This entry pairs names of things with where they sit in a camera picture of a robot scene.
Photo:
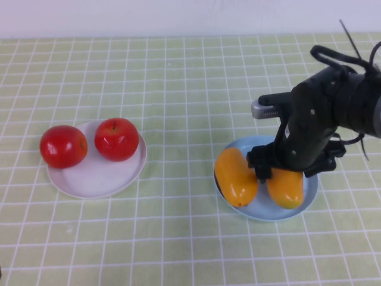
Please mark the orange yellow mango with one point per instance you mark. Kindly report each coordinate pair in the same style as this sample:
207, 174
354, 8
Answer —
235, 178

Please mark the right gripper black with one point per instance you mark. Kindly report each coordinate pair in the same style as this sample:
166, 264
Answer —
303, 143

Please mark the orange mango with greenish end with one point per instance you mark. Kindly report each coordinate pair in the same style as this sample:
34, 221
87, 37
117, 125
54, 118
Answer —
285, 190

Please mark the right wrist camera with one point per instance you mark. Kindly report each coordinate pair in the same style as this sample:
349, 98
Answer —
268, 111

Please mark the black zip tie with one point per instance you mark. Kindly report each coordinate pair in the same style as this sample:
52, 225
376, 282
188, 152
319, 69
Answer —
351, 38
363, 147

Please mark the red apple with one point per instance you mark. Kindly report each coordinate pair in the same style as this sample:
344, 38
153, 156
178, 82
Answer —
63, 147
116, 140

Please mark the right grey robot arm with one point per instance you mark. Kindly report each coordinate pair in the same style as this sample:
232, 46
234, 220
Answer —
357, 101

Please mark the white round plate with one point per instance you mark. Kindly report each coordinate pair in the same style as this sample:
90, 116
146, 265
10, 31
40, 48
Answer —
98, 178

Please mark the light blue round plate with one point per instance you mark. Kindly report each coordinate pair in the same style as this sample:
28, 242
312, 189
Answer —
268, 211

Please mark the green checkered tablecloth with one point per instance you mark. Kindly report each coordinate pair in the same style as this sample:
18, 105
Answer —
178, 89

